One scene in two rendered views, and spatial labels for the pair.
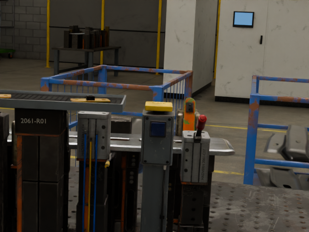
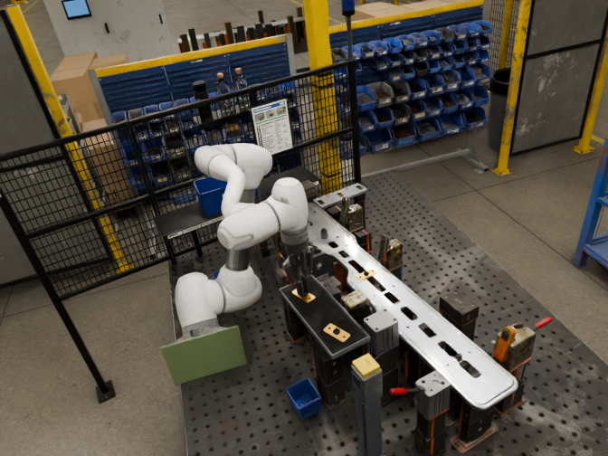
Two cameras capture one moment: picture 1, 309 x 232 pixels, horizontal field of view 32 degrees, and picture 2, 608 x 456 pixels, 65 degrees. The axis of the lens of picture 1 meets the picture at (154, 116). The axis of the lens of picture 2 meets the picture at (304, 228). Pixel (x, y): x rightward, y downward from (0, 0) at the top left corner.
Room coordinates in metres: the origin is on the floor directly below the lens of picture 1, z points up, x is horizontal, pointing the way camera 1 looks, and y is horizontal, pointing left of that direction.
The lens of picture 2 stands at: (0.67, -0.80, 2.29)
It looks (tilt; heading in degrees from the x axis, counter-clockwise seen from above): 34 degrees down; 66
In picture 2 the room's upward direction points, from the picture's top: 8 degrees counter-clockwise
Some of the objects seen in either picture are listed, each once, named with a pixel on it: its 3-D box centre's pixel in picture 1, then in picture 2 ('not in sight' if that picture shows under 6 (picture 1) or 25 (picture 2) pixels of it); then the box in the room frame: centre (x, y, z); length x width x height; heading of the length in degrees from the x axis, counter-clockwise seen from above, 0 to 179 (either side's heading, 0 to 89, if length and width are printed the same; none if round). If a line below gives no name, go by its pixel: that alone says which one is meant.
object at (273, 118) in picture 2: not in sight; (271, 128); (1.60, 1.50, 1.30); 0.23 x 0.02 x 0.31; 0
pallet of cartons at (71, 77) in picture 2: not in sight; (106, 105); (1.08, 5.48, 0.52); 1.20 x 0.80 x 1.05; 76
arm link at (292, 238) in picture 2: not in sight; (294, 231); (1.16, 0.36, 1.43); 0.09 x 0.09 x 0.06
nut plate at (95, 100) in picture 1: (90, 98); (337, 331); (1.16, 0.14, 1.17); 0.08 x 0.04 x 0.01; 108
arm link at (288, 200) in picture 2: not in sight; (286, 204); (1.15, 0.36, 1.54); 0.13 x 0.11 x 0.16; 8
